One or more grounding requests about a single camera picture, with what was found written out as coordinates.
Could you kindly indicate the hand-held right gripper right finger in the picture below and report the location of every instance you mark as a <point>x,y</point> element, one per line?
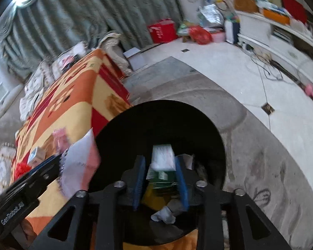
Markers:
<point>182,185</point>

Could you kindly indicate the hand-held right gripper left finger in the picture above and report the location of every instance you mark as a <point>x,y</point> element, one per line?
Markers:
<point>139,185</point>

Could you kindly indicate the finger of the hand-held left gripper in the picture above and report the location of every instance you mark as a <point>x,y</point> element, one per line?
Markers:
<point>45,162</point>

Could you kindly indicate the brown paper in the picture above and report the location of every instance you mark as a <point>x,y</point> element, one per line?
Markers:
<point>176,204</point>

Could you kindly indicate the white cloth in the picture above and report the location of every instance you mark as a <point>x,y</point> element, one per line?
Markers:
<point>188,161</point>

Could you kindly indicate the teal white tissue pack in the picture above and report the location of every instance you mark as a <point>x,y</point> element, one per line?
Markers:
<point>163,161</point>

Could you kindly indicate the pink and white plastic packet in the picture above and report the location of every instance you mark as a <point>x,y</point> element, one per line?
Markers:
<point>78,166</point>

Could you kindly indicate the black trash bin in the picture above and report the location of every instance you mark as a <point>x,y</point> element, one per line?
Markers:
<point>135,130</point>

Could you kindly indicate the small white blue box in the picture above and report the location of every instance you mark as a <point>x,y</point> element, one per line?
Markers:
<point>36,156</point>

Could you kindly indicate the red crumpled wrapper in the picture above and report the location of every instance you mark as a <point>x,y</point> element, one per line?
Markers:
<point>21,170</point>

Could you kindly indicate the pink plastic wrapper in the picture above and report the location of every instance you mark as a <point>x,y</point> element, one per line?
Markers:
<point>60,139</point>

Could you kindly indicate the embroidered bolster cushion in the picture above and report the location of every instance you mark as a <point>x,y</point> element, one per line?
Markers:
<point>5,169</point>

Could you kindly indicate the grey tufted sofa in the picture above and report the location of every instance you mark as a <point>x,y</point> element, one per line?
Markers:
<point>0,125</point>

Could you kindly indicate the folded white quilt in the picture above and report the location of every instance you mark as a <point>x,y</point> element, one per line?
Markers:
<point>32,99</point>

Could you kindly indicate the grey patterned rug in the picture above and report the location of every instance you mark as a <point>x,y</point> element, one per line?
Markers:
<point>250,161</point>

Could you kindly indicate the grey flat box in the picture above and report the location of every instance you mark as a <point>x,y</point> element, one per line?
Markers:
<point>135,57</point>

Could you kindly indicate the beige fringed armrest cover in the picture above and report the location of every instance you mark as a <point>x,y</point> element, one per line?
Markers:
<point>114,49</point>

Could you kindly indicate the red plastic bag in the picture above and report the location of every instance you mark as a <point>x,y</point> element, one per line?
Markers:
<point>200,35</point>

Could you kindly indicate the pink box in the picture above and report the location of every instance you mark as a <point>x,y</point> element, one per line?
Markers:
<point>219,36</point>

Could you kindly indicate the red box by curtain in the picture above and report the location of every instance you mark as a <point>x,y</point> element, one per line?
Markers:
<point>163,31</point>

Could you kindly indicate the white navy box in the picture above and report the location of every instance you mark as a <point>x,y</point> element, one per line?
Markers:
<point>232,32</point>

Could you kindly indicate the green patterned curtain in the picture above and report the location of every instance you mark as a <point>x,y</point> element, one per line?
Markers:
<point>94,5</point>

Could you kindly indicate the silver foil bag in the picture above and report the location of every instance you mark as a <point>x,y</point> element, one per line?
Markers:
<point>211,15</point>

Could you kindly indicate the white TV cabinet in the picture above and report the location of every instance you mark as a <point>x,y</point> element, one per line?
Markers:
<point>289,44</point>

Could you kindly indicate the wooden box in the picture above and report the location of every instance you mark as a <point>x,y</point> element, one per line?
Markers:
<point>246,4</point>

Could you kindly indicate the orange box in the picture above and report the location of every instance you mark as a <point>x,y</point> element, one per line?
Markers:
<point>275,15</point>

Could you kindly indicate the red wall hanging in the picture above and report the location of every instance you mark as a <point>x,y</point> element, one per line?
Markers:
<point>292,0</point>

